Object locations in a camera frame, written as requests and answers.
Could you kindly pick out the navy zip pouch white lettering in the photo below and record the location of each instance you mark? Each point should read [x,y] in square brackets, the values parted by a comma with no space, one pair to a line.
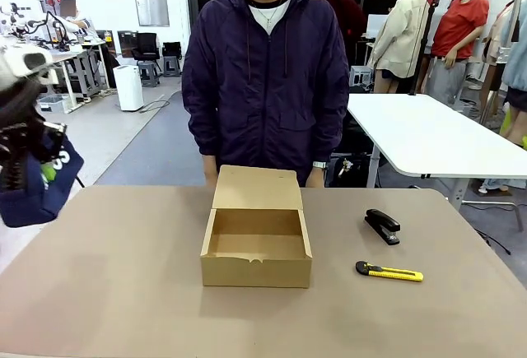
[29,205]

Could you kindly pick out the grey stool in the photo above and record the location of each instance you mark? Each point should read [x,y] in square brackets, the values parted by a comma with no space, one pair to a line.
[149,75]

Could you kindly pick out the person torso purple hooded jacket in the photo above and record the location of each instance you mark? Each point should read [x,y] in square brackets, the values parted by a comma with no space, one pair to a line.
[267,107]

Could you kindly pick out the brown cardboard box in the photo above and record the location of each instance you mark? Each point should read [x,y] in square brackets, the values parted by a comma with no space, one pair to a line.
[255,271]

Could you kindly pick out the figure in red t-shirt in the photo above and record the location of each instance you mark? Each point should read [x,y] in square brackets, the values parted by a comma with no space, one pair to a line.
[459,24]

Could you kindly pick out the person left hand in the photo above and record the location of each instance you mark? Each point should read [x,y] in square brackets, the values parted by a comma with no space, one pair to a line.
[316,178]

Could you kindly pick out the black stapler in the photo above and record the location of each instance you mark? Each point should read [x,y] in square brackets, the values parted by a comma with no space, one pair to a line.
[381,224]

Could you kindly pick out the grey metal wall panel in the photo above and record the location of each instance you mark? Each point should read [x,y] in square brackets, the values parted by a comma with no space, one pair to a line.
[151,3]

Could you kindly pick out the mannequin in dark red garment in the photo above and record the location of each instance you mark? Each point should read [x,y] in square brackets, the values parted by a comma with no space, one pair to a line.
[350,16]

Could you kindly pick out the black background robot arm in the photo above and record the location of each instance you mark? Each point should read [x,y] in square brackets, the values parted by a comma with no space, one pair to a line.
[57,29]

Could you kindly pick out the white air purifier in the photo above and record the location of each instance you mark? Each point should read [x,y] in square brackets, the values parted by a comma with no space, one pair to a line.
[128,86]

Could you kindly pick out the grey plastic crate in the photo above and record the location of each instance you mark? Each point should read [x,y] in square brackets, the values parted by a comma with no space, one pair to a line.
[53,105]

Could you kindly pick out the mannequin in light blue jacket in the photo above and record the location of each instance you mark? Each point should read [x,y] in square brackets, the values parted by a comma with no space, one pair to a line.
[516,57]

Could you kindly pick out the seated person white shirt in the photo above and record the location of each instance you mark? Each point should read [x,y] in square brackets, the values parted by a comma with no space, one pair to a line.
[78,22]

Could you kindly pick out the mannequin in beige jacket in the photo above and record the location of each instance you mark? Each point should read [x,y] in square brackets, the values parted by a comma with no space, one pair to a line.
[401,33]

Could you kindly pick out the black office chair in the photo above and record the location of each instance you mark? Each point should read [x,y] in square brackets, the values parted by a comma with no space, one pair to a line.
[146,45]

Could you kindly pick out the white workshop desk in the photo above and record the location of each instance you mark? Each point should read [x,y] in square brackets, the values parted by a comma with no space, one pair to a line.
[82,45]

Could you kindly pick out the person right hand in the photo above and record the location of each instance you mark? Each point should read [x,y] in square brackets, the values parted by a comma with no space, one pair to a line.
[211,175]

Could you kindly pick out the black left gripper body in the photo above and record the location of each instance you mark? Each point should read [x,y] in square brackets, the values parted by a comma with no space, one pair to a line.
[16,107]

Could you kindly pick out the person left forearm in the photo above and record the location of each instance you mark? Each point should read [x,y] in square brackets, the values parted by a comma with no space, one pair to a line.
[329,136]

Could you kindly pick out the yellow black utility knife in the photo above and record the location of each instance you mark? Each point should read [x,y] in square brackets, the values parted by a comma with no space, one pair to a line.
[395,274]

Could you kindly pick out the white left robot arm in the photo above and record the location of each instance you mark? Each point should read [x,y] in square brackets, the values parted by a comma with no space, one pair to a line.
[16,70]

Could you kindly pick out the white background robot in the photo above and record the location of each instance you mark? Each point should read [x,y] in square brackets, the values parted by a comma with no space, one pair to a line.
[16,20]

